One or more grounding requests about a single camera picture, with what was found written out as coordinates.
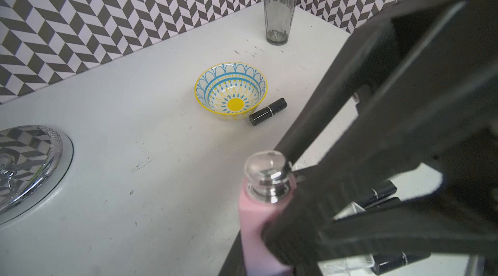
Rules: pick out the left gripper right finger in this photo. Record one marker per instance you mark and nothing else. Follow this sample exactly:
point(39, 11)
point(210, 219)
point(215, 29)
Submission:
point(426, 75)

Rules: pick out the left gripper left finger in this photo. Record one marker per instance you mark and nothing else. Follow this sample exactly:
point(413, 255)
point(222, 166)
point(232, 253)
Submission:
point(233, 264)

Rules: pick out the clear acrylic lipstick organizer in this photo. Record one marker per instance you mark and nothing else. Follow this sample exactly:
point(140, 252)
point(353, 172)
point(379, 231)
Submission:
point(361, 234)

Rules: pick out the chrome stand with green discs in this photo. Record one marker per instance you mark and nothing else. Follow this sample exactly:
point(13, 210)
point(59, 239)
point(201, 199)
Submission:
point(34, 160)

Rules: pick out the yellow blue patterned bowl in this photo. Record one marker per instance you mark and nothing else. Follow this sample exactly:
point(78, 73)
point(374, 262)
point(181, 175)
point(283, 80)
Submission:
point(231, 91)

